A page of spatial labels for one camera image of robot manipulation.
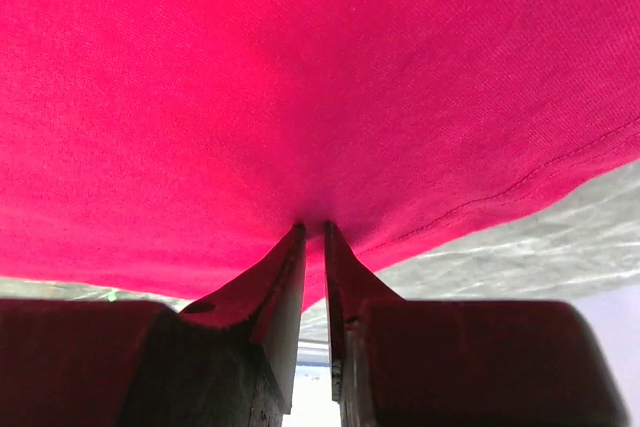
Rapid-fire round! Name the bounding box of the bright red t-shirt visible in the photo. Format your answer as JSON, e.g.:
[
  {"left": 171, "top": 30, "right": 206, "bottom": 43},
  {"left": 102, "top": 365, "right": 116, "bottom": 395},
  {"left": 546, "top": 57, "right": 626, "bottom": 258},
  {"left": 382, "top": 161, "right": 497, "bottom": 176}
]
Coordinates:
[{"left": 1, "top": 0, "right": 639, "bottom": 303}]

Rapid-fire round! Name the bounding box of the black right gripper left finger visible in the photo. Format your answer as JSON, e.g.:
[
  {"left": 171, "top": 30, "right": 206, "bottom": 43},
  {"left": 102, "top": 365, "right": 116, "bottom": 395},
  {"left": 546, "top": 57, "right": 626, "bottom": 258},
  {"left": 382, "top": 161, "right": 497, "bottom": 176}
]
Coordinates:
[{"left": 1, "top": 225, "right": 306, "bottom": 426}]

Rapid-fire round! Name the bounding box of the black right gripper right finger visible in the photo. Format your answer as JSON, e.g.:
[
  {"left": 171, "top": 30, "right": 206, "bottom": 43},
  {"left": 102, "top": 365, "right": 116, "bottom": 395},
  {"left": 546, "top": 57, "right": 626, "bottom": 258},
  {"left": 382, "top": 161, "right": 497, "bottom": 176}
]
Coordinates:
[{"left": 324, "top": 223, "right": 630, "bottom": 426}]

